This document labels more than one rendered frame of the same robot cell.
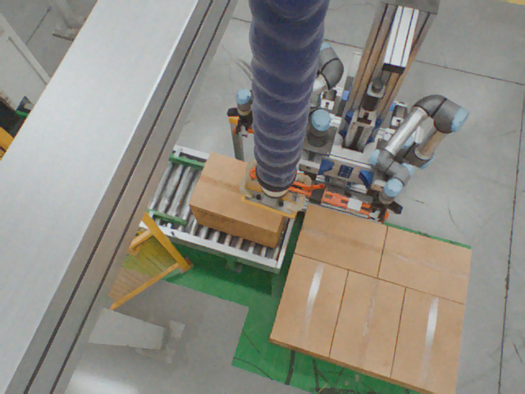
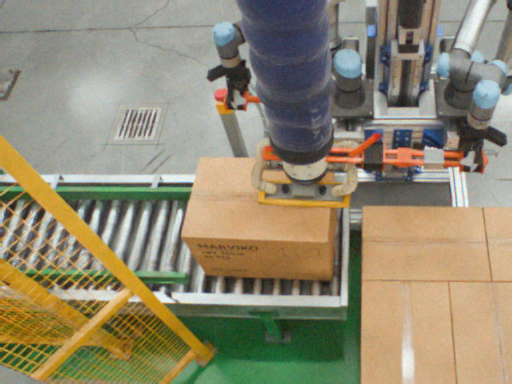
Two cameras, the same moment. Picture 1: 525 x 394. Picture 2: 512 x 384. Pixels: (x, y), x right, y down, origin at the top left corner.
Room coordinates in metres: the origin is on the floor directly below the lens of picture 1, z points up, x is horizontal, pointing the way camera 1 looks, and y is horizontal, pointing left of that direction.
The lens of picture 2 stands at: (-0.14, 0.06, 2.71)
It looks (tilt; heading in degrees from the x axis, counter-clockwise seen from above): 59 degrees down; 350
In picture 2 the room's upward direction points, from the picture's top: 6 degrees counter-clockwise
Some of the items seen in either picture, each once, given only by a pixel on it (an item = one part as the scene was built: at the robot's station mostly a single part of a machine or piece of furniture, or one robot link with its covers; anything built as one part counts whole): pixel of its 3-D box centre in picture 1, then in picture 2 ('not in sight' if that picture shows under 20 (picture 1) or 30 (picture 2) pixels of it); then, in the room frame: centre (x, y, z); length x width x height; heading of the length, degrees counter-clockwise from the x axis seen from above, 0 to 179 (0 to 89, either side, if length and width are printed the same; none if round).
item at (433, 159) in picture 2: (353, 205); (433, 159); (0.80, -0.51, 1.24); 0.07 x 0.07 x 0.04; 70
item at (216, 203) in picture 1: (244, 201); (267, 220); (1.03, 0.13, 0.75); 0.60 x 0.40 x 0.40; 71
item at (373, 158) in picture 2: (317, 193); (373, 156); (0.87, -0.31, 1.25); 0.10 x 0.08 x 0.06; 160
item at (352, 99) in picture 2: (317, 133); (348, 89); (1.36, -0.36, 1.09); 0.15 x 0.15 x 0.10
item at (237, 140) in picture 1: (238, 149); (243, 161); (1.57, 0.19, 0.50); 0.07 x 0.07 x 1.00; 72
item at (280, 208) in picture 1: (270, 201); (304, 191); (0.87, -0.04, 1.14); 0.34 x 0.10 x 0.05; 70
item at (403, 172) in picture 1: (399, 173); (487, 77); (0.85, -0.68, 1.54); 0.11 x 0.11 x 0.08; 49
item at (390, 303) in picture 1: (367, 296); (485, 316); (0.43, -0.75, 0.34); 1.20 x 1.00 x 0.40; 72
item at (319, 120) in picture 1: (320, 122); (347, 68); (1.37, -0.36, 1.20); 0.13 x 0.12 x 0.14; 24
